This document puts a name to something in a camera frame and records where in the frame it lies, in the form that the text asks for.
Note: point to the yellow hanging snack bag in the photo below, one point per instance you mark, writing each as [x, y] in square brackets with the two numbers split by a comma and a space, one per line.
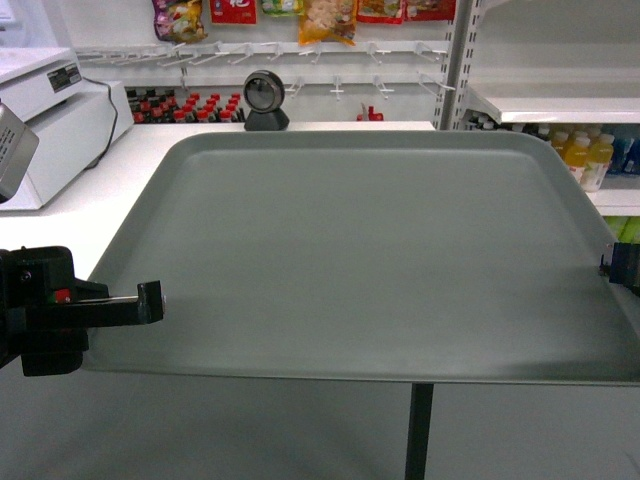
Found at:
[328, 20]

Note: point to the black barcode scanner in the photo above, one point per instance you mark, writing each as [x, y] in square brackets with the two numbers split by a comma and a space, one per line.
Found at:
[264, 93]

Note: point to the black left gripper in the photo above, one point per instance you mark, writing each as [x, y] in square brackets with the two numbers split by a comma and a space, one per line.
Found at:
[46, 310]

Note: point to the black counter leg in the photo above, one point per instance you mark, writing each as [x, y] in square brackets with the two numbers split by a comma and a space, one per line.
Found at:
[418, 431]

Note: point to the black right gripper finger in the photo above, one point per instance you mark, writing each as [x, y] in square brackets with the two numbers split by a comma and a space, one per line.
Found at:
[620, 264]

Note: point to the grey rectangular serving tray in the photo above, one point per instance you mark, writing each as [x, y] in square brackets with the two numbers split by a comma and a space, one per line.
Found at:
[385, 256]

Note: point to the yellow drink bottle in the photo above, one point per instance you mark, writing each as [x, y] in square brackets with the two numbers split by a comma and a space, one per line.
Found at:
[597, 163]

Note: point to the white cash register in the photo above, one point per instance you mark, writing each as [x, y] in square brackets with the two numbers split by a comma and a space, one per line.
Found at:
[75, 119]

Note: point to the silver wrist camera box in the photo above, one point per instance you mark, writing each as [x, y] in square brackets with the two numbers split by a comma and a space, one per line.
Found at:
[18, 146]

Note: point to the purple hanging snack bag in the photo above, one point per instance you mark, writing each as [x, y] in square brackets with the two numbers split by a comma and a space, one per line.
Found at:
[178, 21]

